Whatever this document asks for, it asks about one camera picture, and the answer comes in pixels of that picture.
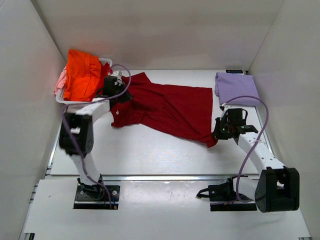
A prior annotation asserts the dark red t shirt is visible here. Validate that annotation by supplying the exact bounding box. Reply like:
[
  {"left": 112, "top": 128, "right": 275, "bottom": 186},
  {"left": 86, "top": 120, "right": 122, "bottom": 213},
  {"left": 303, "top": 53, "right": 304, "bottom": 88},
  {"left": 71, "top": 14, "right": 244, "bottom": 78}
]
[{"left": 111, "top": 72, "right": 218, "bottom": 148}]

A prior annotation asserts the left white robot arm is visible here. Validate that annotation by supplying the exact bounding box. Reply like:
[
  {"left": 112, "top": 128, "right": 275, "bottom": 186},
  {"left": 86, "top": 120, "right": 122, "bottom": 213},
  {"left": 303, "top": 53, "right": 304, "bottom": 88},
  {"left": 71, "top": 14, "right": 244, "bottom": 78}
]
[{"left": 58, "top": 76, "right": 133, "bottom": 203}]

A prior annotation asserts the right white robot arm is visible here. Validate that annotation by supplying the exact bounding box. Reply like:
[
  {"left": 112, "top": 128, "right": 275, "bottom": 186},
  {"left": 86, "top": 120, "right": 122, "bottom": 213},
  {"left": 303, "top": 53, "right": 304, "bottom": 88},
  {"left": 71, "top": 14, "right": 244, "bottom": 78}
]
[{"left": 196, "top": 106, "right": 300, "bottom": 213}]

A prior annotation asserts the red t shirt in basket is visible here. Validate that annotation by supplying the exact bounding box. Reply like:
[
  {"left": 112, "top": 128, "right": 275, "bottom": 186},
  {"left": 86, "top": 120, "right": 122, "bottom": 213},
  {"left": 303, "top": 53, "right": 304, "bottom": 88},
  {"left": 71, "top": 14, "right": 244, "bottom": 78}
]
[{"left": 100, "top": 62, "right": 113, "bottom": 77}]

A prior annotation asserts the orange t shirt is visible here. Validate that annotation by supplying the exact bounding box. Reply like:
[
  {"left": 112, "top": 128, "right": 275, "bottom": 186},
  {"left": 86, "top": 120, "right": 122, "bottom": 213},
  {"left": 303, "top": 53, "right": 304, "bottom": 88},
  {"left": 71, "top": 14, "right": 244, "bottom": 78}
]
[{"left": 63, "top": 49, "right": 102, "bottom": 102}]

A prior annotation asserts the folded lilac t shirt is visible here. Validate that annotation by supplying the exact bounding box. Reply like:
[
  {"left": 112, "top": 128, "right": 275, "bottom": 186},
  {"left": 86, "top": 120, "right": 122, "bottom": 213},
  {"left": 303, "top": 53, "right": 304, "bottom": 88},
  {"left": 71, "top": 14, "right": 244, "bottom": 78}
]
[{"left": 214, "top": 72, "right": 260, "bottom": 107}]

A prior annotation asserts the pink t shirt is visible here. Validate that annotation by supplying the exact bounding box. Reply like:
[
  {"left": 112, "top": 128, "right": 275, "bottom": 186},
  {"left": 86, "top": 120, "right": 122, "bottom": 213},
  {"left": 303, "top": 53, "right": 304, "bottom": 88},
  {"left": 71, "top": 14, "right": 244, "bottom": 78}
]
[{"left": 54, "top": 67, "right": 67, "bottom": 95}]

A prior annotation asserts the white plastic basket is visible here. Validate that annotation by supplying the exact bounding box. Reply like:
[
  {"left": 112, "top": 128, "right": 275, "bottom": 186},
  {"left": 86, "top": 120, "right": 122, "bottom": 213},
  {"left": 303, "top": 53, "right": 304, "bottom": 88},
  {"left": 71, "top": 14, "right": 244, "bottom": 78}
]
[{"left": 55, "top": 57, "right": 113, "bottom": 105}]

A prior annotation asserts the small black display device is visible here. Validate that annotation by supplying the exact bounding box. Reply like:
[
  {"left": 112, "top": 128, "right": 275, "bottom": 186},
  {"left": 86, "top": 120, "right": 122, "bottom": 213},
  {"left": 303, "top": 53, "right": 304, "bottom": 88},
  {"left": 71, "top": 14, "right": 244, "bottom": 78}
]
[{"left": 225, "top": 69, "right": 244, "bottom": 74}]

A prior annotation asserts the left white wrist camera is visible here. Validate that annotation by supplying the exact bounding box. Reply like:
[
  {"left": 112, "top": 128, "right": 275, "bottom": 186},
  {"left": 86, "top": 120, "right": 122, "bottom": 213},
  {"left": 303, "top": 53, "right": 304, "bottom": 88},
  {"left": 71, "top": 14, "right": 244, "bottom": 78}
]
[{"left": 109, "top": 70, "right": 123, "bottom": 85}]

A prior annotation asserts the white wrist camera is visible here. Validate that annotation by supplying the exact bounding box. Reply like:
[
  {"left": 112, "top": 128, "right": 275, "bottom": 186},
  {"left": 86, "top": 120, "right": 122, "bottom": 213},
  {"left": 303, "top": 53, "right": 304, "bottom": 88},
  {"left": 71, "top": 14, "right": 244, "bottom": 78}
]
[
  {"left": 109, "top": 70, "right": 123, "bottom": 85},
  {"left": 219, "top": 103, "right": 229, "bottom": 119}
]

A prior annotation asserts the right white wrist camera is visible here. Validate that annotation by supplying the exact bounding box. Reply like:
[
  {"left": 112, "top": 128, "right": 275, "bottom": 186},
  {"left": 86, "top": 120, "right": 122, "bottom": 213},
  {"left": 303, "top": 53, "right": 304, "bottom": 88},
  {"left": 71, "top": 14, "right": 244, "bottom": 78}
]
[{"left": 219, "top": 103, "right": 229, "bottom": 119}]

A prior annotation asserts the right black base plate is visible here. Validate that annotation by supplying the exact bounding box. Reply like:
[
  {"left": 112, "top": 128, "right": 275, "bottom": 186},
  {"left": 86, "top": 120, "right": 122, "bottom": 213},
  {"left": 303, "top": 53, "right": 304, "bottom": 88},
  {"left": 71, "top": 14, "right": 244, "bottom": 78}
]
[{"left": 207, "top": 184, "right": 258, "bottom": 212}]

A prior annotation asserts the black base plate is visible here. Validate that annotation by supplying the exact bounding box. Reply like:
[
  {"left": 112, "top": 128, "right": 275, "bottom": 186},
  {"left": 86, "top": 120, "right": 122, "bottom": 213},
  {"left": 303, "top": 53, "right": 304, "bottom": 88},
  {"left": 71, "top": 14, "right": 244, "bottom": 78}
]
[
  {"left": 207, "top": 184, "right": 258, "bottom": 212},
  {"left": 73, "top": 184, "right": 121, "bottom": 210}
]

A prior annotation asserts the aluminium rail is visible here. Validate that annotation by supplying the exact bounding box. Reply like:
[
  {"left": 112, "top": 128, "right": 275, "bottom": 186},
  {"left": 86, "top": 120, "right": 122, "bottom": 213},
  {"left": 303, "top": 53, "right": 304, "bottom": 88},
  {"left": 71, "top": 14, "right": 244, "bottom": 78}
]
[{"left": 99, "top": 174, "right": 260, "bottom": 182}]

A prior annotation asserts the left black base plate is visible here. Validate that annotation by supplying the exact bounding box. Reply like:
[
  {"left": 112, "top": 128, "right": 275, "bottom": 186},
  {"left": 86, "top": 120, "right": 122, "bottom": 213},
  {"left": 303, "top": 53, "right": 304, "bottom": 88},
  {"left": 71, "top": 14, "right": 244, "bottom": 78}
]
[{"left": 73, "top": 184, "right": 121, "bottom": 210}]

